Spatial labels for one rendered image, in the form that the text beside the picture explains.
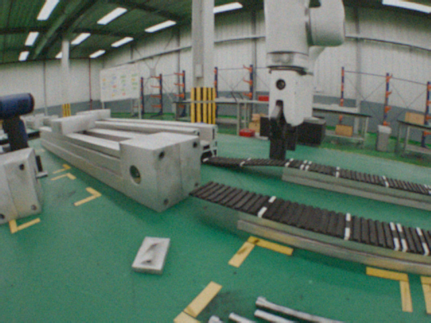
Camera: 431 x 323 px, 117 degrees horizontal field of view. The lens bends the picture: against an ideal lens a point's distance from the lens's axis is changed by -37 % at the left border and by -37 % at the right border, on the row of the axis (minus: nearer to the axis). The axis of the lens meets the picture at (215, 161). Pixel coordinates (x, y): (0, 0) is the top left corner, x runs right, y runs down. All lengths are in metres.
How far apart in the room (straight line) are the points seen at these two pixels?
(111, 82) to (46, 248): 6.44
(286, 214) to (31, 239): 0.34
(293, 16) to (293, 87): 0.13
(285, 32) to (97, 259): 0.43
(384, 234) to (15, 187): 0.50
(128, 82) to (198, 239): 6.06
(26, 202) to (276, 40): 0.50
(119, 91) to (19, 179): 6.12
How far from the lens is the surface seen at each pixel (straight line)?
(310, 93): 0.89
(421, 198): 0.46
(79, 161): 0.56
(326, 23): 0.40
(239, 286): 0.21
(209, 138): 0.54
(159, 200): 0.30
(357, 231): 0.25
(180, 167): 0.32
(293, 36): 0.40
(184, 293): 0.20
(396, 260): 0.28
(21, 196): 0.39
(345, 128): 5.20
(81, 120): 0.66
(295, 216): 0.25
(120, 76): 6.43
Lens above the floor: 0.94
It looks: 18 degrees down
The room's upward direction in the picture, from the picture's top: straight up
